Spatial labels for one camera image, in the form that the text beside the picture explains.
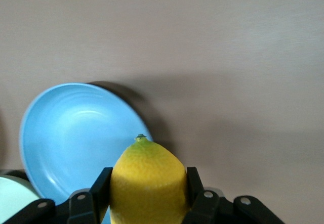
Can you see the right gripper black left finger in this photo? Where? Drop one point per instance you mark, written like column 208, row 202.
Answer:
column 101, row 191

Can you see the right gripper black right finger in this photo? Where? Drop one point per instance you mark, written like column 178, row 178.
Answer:
column 196, row 191

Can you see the yellow lemon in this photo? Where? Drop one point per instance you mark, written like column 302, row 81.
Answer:
column 149, row 183

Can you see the blue round plate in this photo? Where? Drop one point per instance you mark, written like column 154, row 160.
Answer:
column 76, row 133

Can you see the mint green round plate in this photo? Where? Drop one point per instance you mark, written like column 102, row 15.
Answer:
column 12, row 196

